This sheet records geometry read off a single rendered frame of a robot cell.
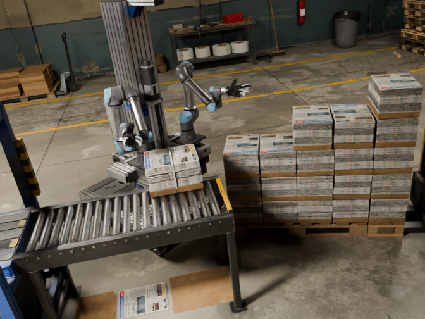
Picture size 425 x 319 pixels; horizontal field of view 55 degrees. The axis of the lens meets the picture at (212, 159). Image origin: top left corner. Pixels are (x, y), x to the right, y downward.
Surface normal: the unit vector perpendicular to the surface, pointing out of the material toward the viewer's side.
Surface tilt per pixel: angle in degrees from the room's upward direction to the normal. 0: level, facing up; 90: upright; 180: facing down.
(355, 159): 90
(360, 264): 0
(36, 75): 89
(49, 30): 90
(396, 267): 0
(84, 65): 90
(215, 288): 0
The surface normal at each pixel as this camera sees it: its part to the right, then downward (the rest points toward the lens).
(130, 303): -0.11, -0.88
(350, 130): -0.14, 0.47
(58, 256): 0.18, 0.43
